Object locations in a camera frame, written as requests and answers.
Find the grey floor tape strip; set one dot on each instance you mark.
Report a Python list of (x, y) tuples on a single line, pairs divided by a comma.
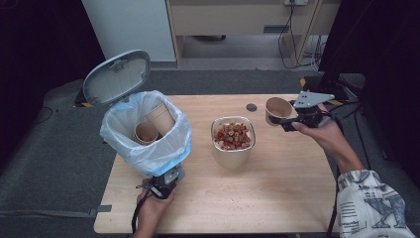
[(100, 210)]

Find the white cabinet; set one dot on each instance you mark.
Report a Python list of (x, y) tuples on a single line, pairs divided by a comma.
[(130, 26)]

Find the pile of brown round snacks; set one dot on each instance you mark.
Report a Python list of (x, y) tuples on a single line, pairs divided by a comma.
[(232, 136)]

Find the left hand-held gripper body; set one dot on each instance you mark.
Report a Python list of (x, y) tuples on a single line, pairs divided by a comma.
[(173, 177)]

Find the white printed sleeve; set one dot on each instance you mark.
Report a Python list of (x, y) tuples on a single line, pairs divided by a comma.
[(373, 208)]

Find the white power strip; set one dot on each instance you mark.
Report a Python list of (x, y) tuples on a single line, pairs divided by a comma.
[(295, 2)]

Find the white grey lidded trash bin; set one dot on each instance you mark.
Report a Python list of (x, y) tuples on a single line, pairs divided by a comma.
[(115, 77)]

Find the person's right hand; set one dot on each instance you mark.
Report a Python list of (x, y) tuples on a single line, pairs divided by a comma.
[(325, 137)]

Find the light wooden desk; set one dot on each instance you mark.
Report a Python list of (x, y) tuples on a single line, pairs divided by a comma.
[(231, 18)]

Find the white bin with plastic liner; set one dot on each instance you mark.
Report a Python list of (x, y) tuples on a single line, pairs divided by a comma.
[(155, 155)]

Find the dark round table grommet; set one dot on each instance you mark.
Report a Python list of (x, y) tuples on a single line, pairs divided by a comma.
[(251, 107)]

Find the clear glass container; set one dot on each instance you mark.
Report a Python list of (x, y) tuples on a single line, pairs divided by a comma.
[(232, 158)]

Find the person's left hand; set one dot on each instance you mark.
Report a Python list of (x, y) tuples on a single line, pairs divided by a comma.
[(150, 211)]

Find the black curtain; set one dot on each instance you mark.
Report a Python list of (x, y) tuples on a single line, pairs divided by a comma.
[(379, 49), (39, 66)]

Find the brown paper cup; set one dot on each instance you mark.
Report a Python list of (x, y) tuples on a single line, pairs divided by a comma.
[(161, 119), (277, 109), (145, 133)]

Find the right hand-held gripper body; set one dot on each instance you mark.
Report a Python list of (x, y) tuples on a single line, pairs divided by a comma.
[(312, 115)]

